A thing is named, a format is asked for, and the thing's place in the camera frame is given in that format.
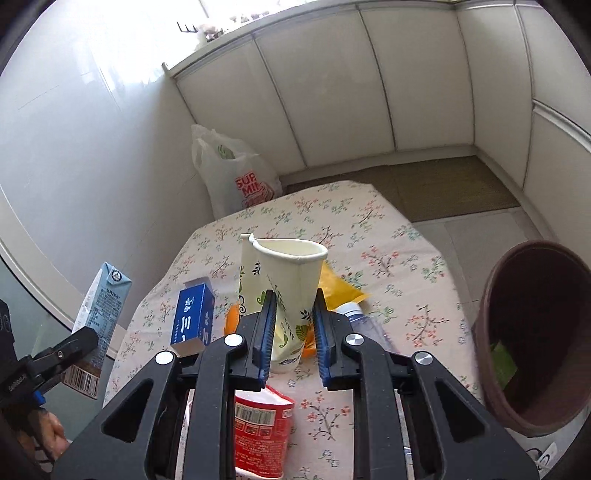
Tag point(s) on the orange peel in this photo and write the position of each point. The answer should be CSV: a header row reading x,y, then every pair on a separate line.
x,y
233,318

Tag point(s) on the red snack packet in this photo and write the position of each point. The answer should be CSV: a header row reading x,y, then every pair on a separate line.
x,y
263,434

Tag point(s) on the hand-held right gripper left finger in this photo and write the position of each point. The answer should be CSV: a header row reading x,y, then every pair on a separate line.
x,y
267,341

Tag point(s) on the yellow snack wrapper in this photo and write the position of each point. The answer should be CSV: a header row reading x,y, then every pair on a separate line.
x,y
341,290

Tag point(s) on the dark blue carton box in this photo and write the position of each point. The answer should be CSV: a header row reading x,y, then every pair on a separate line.
x,y
191,314

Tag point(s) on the olive floor mat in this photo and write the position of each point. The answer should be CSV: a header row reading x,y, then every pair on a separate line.
x,y
438,184

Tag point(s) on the leaf-print paper cup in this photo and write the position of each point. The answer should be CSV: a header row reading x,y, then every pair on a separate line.
x,y
291,277

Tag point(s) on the floral tablecloth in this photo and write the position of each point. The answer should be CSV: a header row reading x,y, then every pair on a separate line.
x,y
369,258

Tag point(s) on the light blue milk carton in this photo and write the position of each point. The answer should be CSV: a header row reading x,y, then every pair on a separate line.
x,y
104,300

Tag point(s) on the clear plastic bottle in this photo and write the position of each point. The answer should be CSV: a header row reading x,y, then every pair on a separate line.
x,y
364,321

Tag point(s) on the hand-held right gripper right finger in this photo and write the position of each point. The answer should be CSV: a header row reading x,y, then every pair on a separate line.
x,y
323,341

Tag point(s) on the white plastic bag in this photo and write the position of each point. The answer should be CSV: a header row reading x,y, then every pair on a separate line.
x,y
231,184

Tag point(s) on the person's left hand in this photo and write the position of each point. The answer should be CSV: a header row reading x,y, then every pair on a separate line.
x,y
54,429

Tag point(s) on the white cabinet with doors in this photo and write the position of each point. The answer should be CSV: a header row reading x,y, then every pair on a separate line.
x,y
323,92

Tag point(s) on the brown trash bin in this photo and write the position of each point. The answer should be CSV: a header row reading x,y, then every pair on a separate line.
x,y
531,323

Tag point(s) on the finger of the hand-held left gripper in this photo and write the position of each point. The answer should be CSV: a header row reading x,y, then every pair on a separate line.
x,y
69,351

